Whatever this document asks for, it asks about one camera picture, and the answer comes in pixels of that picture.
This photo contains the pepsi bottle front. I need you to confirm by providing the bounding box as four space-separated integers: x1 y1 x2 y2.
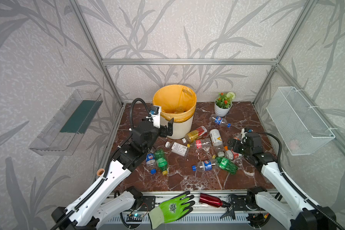
192 159 217 172

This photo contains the small clay pot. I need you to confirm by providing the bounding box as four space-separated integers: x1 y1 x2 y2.
96 168 105 177

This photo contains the left circuit board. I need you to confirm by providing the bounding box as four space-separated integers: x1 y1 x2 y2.
126 213 145 223

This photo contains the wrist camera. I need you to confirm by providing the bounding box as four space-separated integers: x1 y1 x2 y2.
149 105 161 128
241 127 253 140

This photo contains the red cap clear bottle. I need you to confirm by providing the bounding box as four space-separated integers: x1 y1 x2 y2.
225 150 242 161

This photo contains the blue label bottle near plant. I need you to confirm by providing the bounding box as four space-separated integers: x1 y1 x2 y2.
210 114 232 127

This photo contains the white label clear bottle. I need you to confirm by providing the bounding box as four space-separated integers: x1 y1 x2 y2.
209 129 225 157

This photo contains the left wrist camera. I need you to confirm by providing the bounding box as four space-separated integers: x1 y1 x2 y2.
149 105 161 128

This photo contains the potted artificial plant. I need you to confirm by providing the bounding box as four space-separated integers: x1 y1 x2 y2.
214 92 236 117

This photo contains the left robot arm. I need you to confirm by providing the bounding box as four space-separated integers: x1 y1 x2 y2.
51 115 174 230

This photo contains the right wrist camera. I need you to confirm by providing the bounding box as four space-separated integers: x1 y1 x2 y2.
241 127 253 140

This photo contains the white ribbed trash bin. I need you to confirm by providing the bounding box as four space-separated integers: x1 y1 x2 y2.
160 114 194 140

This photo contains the green bottle yellow cap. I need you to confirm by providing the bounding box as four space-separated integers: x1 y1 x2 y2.
154 149 168 175

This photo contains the green sprite bottle right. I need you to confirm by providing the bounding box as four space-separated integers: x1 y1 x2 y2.
213 157 238 175

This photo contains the black clamp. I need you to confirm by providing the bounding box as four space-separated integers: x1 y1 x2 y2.
220 205 236 220

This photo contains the circuit board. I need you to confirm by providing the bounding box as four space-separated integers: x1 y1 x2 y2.
126 213 145 223
246 213 271 230

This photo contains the white wire mesh basket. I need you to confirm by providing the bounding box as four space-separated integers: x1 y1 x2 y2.
266 86 335 156

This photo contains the clear acrylic wall shelf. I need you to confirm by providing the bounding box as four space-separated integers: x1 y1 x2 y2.
29 90 103 156

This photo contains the pepsi bottle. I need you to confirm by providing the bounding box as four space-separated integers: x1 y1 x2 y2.
146 153 158 175
165 141 189 156
192 159 217 172

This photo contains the pink label clear bottle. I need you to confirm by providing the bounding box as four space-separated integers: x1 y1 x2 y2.
192 138 212 151

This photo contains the right circuit board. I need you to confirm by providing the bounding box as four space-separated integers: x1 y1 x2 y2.
246 213 271 230

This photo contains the yellow red label bottle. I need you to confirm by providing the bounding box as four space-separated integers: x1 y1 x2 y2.
182 126 207 144

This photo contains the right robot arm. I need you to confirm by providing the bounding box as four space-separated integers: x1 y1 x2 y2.
229 130 343 230

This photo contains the green work glove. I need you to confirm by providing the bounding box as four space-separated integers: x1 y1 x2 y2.
148 191 195 230

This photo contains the red spray bottle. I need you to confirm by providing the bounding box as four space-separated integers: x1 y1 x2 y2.
199 193 231 208

